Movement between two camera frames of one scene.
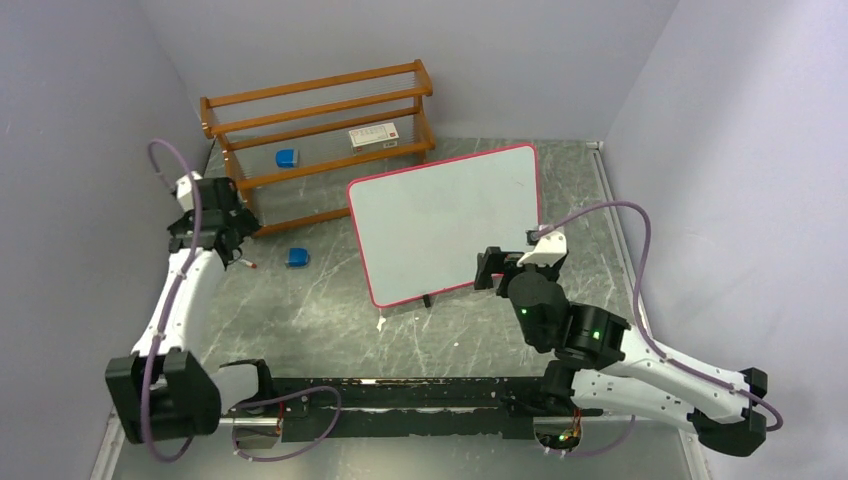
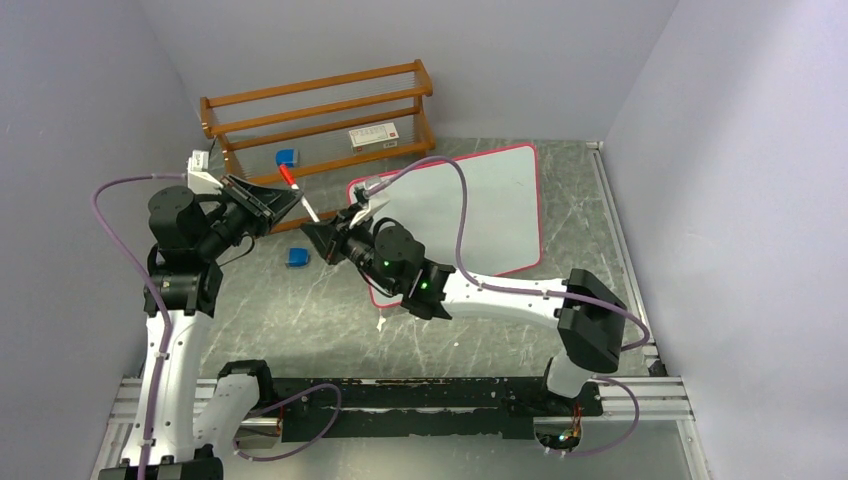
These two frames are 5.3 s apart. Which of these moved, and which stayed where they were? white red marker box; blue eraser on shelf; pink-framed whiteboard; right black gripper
Moved: right black gripper
Stayed: blue eraser on shelf; pink-framed whiteboard; white red marker box
